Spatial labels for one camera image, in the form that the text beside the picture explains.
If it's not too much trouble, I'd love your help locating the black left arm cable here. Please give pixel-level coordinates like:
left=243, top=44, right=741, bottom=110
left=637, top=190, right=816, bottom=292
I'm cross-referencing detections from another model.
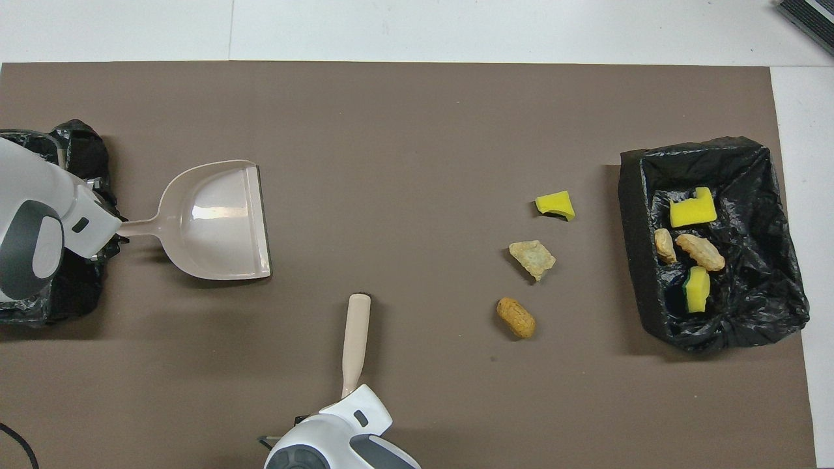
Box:
left=0, top=422, right=41, bottom=469

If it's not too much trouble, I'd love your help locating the dark grey striped object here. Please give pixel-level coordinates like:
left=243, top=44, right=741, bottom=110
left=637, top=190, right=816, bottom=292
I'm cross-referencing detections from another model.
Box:
left=774, top=0, right=834, bottom=58

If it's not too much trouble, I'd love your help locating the pale ridged bread piece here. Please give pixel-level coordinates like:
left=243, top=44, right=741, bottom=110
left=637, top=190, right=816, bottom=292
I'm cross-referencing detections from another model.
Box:
left=654, top=228, right=678, bottom=264

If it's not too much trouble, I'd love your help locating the brown table mat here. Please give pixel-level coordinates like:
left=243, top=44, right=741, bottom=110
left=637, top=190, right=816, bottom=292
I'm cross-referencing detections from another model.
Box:
left=0, top=62, right=818, bottom=469

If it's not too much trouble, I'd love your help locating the notched yellow sponge piece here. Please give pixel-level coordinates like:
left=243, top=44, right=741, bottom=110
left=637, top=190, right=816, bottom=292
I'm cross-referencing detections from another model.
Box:
left=669, top=187, right=718, bottom=229

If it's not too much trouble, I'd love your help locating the beige plastic dustpan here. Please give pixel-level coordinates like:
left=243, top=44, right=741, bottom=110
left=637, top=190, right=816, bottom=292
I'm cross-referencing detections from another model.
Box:
left=117, top=160, right=272, bottom=282

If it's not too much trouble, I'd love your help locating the pale torn bread chunk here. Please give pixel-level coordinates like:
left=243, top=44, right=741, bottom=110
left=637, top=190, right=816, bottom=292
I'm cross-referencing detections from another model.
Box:
left=508, top=240, right=557, bottom=282

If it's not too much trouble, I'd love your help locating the bin with black plastic bag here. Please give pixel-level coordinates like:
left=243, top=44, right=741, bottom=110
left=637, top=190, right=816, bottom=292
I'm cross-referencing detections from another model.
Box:
left=0, top=119, right=121, bottom=328
left=618, top=135, right=811, bottom=356

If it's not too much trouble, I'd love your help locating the yellow sponge with green backing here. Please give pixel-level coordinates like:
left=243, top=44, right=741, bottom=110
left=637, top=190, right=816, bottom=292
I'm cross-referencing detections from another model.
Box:
left=682, top=265, right=712, bottom=314

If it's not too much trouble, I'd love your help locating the brown peanut-shaped bread roll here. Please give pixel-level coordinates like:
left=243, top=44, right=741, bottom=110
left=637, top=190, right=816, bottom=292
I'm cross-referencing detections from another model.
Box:
left=496, top=297, right=537, bottom=339

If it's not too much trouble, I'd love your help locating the beige hand brush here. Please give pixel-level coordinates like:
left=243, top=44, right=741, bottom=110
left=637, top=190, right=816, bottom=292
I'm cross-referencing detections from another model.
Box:
left=341, top=293, right=372, bottom=399

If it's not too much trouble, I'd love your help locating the striped croissant-like bread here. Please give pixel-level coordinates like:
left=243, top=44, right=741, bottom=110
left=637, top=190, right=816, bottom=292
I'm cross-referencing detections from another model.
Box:
left=675, top=233, right=726, bottom=272

